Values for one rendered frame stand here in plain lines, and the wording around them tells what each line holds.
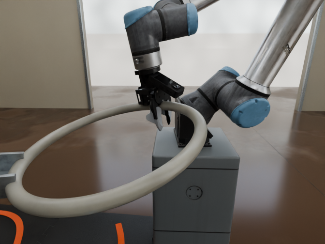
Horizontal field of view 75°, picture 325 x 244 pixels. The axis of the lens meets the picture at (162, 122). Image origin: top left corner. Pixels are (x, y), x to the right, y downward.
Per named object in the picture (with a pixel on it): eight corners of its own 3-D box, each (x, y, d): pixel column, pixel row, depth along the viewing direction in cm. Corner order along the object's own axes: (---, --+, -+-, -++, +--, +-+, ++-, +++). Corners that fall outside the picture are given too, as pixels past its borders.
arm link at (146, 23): (157, 2, 58) (121, 9, 56) (166, 50, 63) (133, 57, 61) (151, 7, 66) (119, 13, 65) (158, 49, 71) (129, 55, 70)
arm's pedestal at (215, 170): (152, 227, 165) (150, 123, 138) (216, 229, 163) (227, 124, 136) (144, 297, 118) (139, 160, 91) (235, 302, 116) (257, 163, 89)
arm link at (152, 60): (165, 48, 67) (146, 54, 60) (168, 64, 69) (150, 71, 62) (144, 52, 72) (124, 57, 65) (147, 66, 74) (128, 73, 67)
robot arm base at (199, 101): (179, 95, 116) (193, 82, 114) (201, 119, 120) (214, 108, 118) (183, 101, 98) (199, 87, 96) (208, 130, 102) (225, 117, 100)
